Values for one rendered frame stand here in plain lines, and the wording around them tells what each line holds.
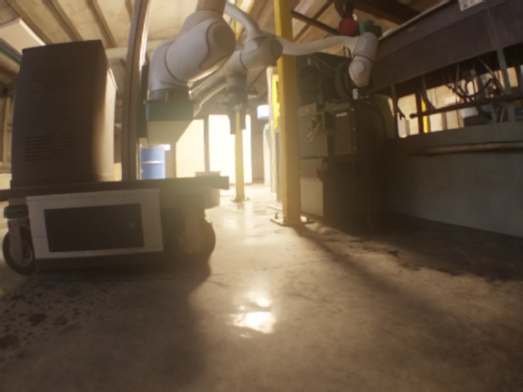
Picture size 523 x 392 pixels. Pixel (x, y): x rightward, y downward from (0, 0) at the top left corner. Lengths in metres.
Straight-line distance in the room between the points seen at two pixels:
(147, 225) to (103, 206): 0.16
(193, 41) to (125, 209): 0.54
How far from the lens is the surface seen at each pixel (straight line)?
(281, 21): 2.01
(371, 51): 1.45
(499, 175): 1.64
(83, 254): 0.91
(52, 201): 0.92
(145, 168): 4.49
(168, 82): 0.94
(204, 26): 0.80
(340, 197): 2.03
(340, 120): 1.93
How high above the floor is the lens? 0.32
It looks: 5 degrees down
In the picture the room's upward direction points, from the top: 2 degrees counter-clockwise
